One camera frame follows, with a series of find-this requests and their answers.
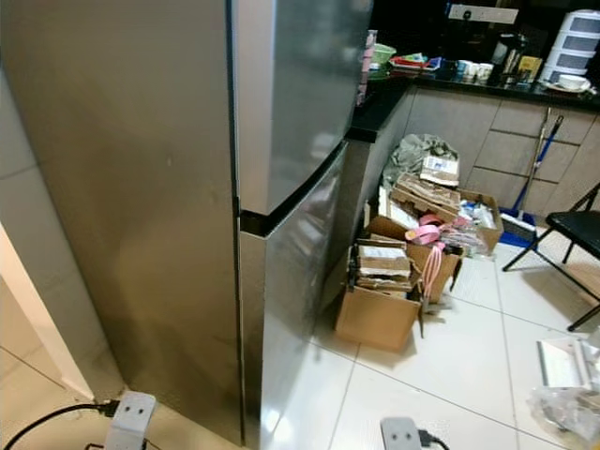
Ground white plastic drawer tower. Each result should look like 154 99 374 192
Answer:
545 8 600 82

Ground large plain cardboard box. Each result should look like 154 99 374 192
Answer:
334 285 426 353

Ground steel fridge freezer door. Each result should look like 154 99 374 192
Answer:
232 0 374 219

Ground pink tape roll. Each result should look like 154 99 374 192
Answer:
407 213 448 248

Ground yellow box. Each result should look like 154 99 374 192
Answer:
517 53 546 84

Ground grey broom handle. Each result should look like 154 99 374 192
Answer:
528 107 551 217

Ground green plastic cup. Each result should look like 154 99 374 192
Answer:
369 41 398 77

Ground red and blue dish stack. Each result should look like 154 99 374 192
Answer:
388 51 443 75

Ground white bowl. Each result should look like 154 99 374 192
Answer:
547 72 597 96

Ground stainless steel fridge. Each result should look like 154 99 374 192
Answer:
0 0 374 447

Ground black and silver thermos jug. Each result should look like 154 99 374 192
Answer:
491 32 530 84

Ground blue mop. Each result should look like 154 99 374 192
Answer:
501 113 566 248

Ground grey-green cloth bag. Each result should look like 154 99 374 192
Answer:
382 132 461 190

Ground small white-labelled cardboard box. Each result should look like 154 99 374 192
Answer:
418 152 463 189

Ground white flat tray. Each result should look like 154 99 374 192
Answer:
536 337 589 392

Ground pink hanging strap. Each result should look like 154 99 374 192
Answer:
421 243 445 298

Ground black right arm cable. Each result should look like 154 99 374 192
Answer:
418 428 452 450

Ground silver wall socket strip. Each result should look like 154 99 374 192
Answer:
447 4 519 25

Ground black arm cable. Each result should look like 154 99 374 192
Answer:
4 399 120 450
418 428 452 450

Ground cardboard box with plastic bags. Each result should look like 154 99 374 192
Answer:
458 189 505 258

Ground clear plastic bag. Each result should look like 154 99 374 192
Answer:
529 375 600 443

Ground open brown cardboard box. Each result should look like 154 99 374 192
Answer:
364 182 467 303

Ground tall steel fridge door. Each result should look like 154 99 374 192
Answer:
238 141 349 447

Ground grey kitchen base cabinets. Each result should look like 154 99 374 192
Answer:
382 88 600 223

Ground flat brown carton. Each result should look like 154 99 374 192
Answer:
388 172 467 223

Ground black folding chair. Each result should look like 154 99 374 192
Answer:
502 182 600 332

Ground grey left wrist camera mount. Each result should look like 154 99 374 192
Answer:
102 390 158 450

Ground flattened labelled cardboard stack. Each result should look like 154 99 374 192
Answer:
351 238 415 293

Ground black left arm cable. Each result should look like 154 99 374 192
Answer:
4 399 120 450

